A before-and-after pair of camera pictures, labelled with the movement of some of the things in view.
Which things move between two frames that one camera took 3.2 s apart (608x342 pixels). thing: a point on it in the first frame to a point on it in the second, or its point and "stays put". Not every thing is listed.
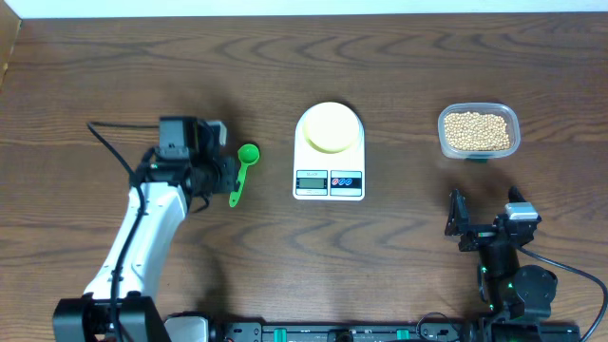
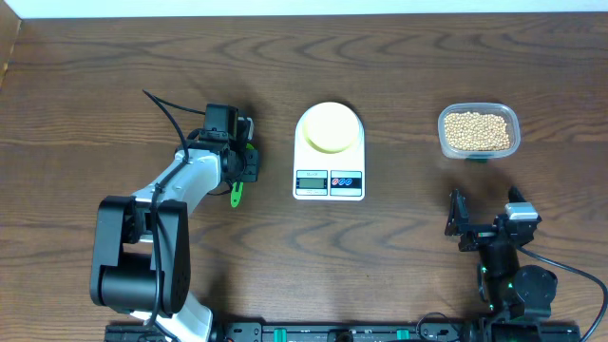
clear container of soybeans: [470, 131] stays put
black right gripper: [458, 220] stays put
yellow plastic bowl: [331, 127] stays put
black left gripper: [226, 180] to [250, 174]
